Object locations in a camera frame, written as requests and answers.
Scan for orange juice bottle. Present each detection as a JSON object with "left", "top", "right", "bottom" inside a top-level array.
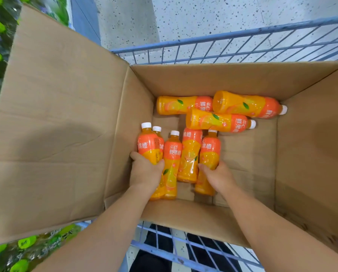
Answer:
[
  {"left": 194, "top": 129, "right": 221, "bottom": 196},
  {"left": 137, "top": 122, "right": 166, "bottom": 201}
]

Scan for orange juice bottles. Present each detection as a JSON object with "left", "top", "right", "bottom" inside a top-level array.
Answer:
[{"left": 152, "top": 90, "right": 288, "bottom": 200}]

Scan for person's right forearm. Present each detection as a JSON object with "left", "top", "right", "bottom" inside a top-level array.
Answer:
[{"left": 220, "top": 185, "right": 338, "bottom": 272}]

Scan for brown cardboard box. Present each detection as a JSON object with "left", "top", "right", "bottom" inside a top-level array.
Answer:
[{"left": 0, "top": 4, "right": 338, "bottom": 260}]

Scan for person's left forearm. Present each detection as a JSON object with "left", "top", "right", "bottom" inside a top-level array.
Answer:
[{"left": 32, "top": 184, "right": 158, "bottom": 272}]

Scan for person's left hand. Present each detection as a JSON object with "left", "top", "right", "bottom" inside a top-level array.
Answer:
[{"left": 129, "top": 151, "right": 165, "bottom": 195}]

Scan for person's right hand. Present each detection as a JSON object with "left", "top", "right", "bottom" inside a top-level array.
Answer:
[{"left": 198, "top": 161, "right": 239, "bottom": 196}]

